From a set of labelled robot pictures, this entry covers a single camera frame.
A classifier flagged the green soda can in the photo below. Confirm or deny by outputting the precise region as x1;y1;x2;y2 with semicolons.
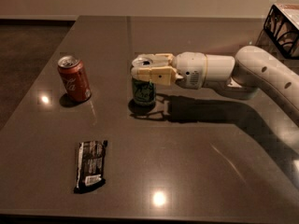
131;57;156;106

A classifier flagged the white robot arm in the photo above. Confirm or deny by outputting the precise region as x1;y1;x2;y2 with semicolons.
131;46;299;124

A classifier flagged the black snack bar wrapper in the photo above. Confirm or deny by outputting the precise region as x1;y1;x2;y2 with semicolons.
74;140;108;194

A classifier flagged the black wire basket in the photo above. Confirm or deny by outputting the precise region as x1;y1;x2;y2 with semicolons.
263;3;299;60

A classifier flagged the red cola can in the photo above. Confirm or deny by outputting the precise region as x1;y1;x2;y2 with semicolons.
57;55;92;103

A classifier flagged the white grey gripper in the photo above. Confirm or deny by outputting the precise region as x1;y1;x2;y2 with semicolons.
131;52;207;90

